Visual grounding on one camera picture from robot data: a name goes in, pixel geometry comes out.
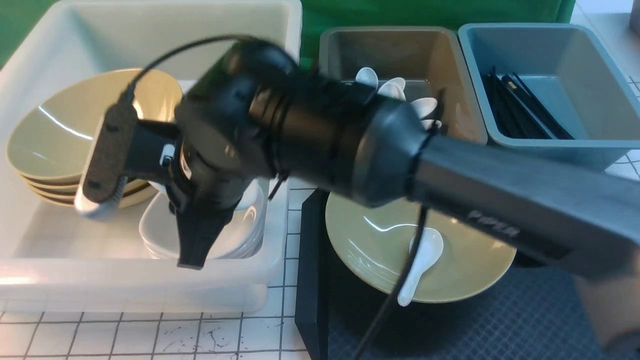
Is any white spoon in bin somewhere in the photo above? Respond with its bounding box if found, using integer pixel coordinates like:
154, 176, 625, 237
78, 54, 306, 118
410, 96, 439, 120
377, 77, 406, 101
354, 67, 378, 88
421, 119, 442, 131

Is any white ceramic soup spoon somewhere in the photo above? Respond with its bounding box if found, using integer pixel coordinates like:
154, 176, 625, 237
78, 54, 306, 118
397, 227, 444, 307

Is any bottom tan stacked bowl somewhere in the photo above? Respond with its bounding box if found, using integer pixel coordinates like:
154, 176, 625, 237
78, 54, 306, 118
38, 186, 158, 209

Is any tan noodle bowl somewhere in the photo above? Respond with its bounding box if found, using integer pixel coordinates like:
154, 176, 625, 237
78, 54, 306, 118
325, 193, 516, 303

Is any white spoon in bin centre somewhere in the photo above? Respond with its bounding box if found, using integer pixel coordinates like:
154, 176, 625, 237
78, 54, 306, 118
377, 77, 406, 101

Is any blue grey chopstick bin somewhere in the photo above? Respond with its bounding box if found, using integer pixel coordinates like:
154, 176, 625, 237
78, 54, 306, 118
458, 23, 640, 173

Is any white spoon in bin lower right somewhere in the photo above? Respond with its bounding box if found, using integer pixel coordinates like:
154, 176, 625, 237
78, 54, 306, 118
421, 119, 442, 131

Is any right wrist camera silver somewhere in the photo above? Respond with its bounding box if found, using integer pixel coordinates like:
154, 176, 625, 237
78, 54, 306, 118
74, 100, 176, 222

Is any stacked white square dish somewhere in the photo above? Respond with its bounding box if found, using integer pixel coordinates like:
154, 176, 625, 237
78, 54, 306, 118
138, 180, 266, 260

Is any black serving tray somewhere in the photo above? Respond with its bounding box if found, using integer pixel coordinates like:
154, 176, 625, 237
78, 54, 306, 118
295, 190, 610, 360

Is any top tan bowl in stack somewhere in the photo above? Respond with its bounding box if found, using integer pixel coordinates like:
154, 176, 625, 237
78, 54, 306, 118
6, 68, 183, 184

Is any large white plastic bin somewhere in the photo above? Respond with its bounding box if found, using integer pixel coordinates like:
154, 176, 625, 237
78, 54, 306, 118
1, 0, 302, 313

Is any tan stacked bowl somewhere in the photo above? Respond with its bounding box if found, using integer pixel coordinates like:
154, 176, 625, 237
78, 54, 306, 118
25, 179, 151, 199
38, 186, 158, 209
20, 174, 80, 192

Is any white spoon in bin top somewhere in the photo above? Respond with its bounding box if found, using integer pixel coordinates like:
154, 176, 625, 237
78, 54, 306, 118
354, 67, 378, 88

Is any olive grey spoon bin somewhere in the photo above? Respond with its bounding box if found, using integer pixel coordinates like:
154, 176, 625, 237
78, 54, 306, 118
318, 26, 489, 145

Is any bundle of black chopsticks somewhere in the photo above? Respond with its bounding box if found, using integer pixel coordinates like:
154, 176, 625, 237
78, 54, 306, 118
481, 68, 575, 141

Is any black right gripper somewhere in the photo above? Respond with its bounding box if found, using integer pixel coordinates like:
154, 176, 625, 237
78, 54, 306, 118
162, 143, 259, 271

